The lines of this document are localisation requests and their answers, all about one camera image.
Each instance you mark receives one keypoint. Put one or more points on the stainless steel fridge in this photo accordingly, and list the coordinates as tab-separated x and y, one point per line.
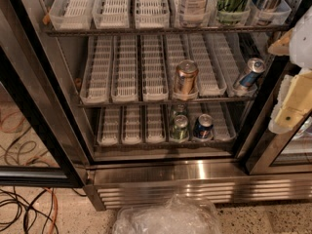
115	69

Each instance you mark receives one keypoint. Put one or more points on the green can rear bottom shelf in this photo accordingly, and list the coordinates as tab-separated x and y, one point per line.
178	109

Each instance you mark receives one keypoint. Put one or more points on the clear plastic bag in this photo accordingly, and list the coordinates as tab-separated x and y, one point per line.
179	215

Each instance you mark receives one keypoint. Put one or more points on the top wire shelf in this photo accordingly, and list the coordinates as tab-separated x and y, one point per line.
162	31

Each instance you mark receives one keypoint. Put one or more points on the blue silver can middle shelf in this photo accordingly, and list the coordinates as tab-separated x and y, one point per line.
254	68

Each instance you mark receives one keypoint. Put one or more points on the bottom wire shelf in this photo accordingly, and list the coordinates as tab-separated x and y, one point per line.
166	145

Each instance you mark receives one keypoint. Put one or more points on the copper gold can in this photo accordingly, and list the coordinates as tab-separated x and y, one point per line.
185	80

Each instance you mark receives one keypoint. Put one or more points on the middle wire shelf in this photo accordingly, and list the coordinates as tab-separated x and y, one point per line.
169	101

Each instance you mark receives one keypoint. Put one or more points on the blue can bottom shelf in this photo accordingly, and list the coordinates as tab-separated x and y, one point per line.
203	128

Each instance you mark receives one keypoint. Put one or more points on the wire shelf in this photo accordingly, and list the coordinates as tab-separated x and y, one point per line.
166	145
169	101
162	31

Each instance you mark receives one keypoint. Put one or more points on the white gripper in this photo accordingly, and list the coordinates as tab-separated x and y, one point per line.
302	46

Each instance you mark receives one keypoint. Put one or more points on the green drink can top shelf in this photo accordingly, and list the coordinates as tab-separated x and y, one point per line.
230	12

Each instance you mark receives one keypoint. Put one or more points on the green can front bottom shelf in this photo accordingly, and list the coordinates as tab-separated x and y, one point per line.
179	129

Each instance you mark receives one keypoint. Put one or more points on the open glass fridge door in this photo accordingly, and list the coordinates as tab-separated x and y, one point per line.
35	73

